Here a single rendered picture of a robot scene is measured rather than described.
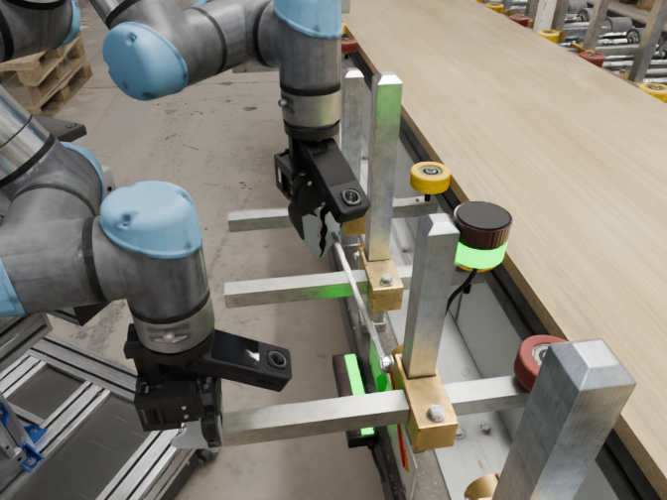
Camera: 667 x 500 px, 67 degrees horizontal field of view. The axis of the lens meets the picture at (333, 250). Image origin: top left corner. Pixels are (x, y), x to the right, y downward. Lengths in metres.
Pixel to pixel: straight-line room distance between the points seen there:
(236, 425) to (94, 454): 0.89
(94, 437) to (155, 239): 1.15
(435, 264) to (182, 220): 0.27
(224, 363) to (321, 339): 1.38
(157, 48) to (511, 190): 0.71
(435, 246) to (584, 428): 0.25
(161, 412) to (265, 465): 1.06
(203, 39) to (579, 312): 0.59
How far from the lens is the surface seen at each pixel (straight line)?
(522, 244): 0.89
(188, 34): 0.58
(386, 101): 0.72
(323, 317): 1.99
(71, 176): 0.56
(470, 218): 0.55
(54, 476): 1.51
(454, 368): 1.03
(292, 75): 0.62
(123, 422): 1.54
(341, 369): 0.90
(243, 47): 0.64
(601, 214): 1.03
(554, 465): 0.38
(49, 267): 0.46
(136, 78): 0.56
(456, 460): 0.92
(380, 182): 0.77
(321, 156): 0.65
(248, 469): 1.62
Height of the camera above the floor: 1.39
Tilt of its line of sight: 37 degrees down
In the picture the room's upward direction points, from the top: straight up
